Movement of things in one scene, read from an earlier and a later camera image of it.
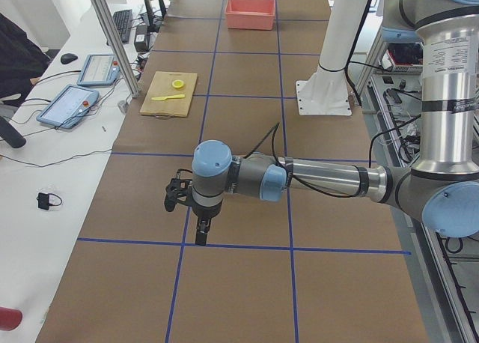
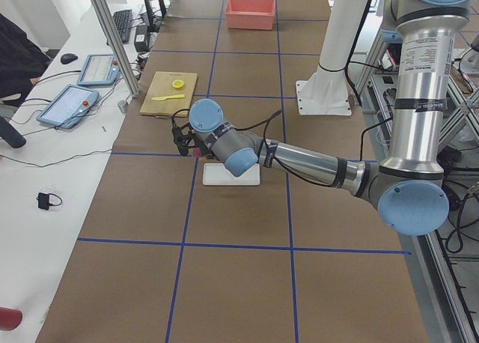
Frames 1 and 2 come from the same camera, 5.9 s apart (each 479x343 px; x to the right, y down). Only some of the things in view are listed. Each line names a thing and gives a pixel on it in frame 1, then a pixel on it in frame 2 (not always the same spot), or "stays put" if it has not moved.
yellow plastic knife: (164, 98) stays put
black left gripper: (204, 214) → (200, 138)
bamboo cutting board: (162, 85) stays put
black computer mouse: (68, 58) stays put
